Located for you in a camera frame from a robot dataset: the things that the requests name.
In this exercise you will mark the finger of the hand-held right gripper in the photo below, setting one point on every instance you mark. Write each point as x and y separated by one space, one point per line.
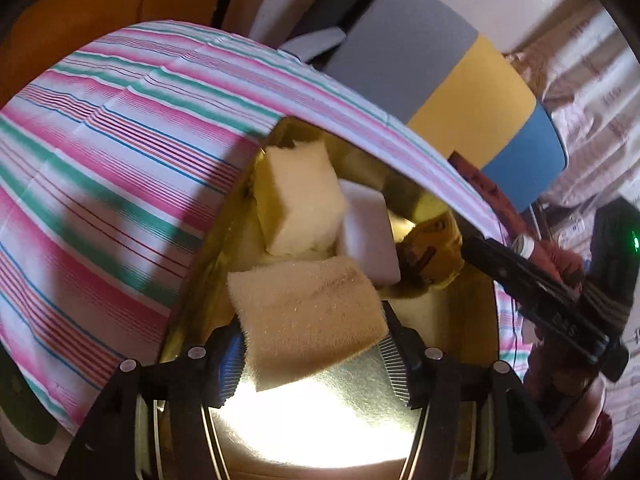
520 267
555 322

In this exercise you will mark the coarse beige sponge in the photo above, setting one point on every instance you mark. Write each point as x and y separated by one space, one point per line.
310 320

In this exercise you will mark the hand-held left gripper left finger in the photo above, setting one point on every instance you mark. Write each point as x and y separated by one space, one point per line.
232 361

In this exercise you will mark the patterned bed sheet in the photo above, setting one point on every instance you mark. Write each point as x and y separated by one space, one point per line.
600 110

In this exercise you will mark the grey yellow blue chair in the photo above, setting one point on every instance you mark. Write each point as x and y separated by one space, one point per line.
475 85

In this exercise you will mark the gold metal tin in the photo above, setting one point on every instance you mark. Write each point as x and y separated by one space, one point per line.
320 410

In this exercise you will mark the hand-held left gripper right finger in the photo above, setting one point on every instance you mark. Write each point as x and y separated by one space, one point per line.
396 355

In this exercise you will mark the yellow sock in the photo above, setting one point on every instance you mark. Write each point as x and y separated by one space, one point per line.
432 260

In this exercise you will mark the person's right forearm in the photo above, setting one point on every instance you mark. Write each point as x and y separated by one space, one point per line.
575 410

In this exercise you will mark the pale yellow sponge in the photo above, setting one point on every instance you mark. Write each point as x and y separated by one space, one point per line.
300 200

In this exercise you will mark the wooden wardrobe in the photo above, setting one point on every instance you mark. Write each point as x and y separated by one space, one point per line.
75 10

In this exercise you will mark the striped tablecloth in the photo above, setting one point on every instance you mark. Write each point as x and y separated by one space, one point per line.
100 160

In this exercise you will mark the white foam sponge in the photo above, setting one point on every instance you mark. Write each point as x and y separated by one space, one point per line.
367 235

